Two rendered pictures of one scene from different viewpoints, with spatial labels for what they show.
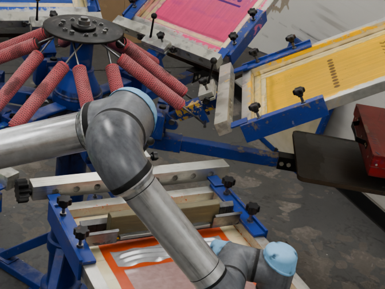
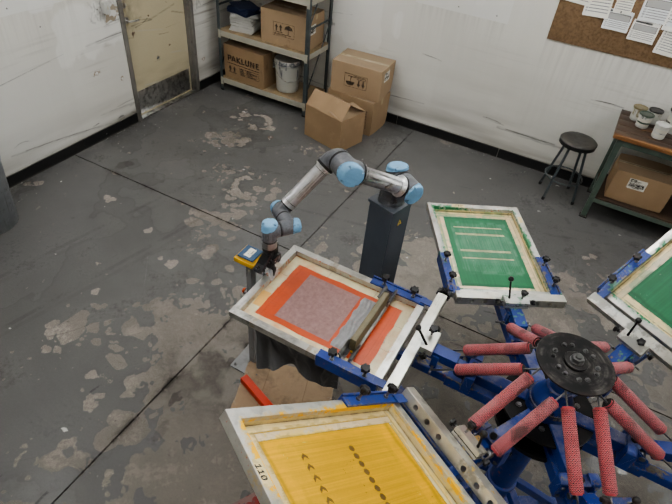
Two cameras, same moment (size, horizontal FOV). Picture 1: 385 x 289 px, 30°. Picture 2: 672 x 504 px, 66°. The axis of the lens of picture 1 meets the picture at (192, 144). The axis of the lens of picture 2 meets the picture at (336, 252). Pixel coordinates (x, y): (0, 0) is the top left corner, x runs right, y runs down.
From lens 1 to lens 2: 3.29 m
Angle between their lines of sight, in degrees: 104
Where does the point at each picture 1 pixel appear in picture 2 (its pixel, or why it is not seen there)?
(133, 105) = (341, 156)
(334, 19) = not seen: outside the picture
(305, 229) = not seen: outside the picture
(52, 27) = (582, 342)
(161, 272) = (345, 306)
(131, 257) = (364, 304)
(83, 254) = (378, 281)
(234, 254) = (286, 217)
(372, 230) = not seen: outside the picture
